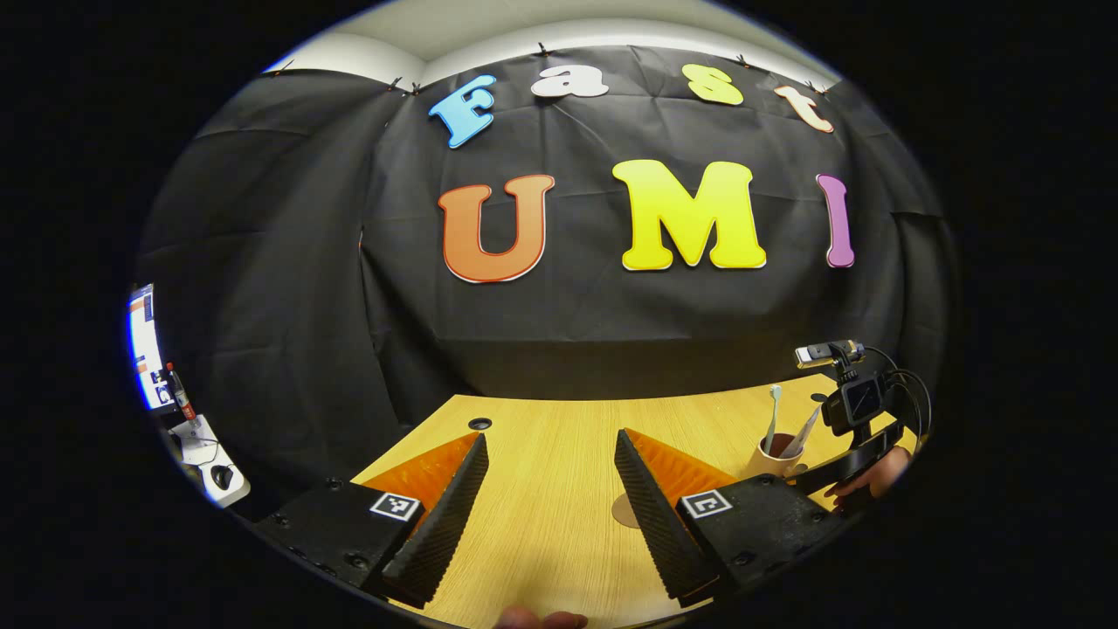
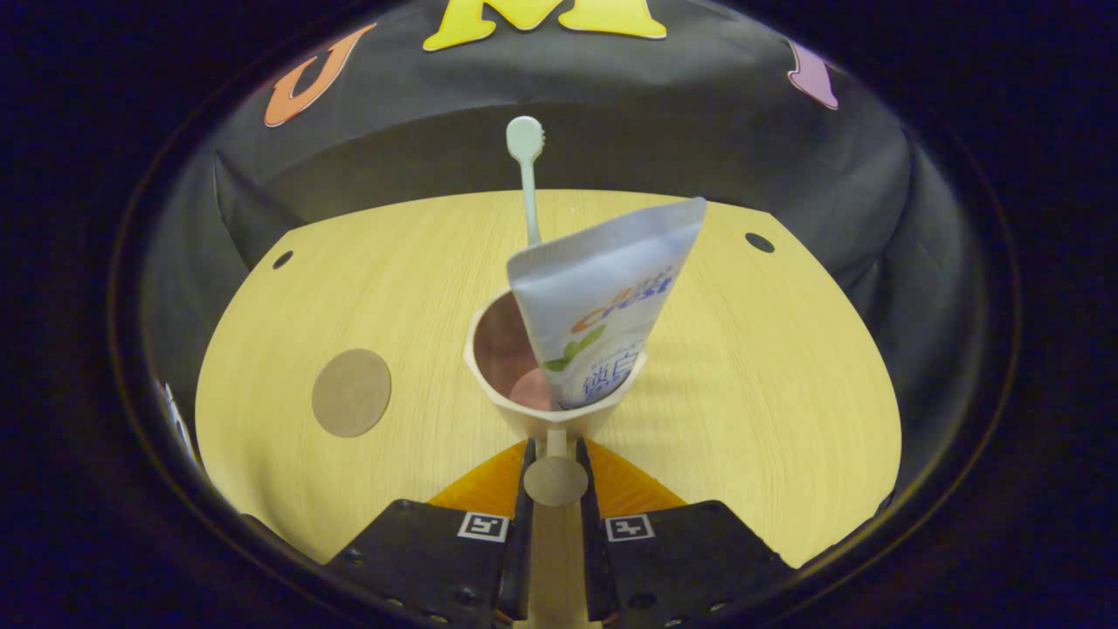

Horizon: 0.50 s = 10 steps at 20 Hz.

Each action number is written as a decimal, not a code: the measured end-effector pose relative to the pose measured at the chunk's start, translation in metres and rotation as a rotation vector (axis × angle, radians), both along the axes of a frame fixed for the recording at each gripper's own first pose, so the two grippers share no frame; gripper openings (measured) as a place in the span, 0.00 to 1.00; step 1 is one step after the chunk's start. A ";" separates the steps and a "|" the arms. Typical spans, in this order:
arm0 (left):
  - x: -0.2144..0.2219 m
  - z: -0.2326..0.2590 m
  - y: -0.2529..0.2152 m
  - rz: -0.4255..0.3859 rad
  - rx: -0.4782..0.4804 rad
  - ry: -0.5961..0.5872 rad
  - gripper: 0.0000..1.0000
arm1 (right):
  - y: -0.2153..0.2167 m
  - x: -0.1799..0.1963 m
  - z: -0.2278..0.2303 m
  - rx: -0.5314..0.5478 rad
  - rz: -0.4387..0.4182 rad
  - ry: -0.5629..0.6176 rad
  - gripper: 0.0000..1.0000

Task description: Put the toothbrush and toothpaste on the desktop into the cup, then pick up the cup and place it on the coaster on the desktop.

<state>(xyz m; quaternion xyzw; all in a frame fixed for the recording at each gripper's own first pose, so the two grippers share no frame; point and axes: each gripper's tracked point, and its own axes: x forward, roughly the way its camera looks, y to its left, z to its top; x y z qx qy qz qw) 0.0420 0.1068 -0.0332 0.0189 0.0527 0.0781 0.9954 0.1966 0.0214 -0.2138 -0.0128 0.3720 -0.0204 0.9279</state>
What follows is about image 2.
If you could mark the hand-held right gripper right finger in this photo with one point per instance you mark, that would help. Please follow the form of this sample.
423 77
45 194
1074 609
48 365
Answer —
592 542

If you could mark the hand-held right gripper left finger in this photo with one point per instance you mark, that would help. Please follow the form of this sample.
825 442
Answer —
522 542

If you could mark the beige cup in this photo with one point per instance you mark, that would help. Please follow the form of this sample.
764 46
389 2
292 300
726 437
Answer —
556 482

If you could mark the round brown coaster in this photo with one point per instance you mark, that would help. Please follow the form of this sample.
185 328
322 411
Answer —
351 393

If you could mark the white toothpaste tube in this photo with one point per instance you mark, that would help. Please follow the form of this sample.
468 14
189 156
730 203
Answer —
603 288

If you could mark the pale green toothbrush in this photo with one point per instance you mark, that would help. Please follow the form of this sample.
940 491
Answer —
525 140

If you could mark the black desk grommet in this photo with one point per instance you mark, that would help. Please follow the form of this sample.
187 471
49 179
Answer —
282 259
759 242

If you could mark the black backdrop cloth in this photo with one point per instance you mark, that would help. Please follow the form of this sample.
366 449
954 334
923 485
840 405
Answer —
611 114

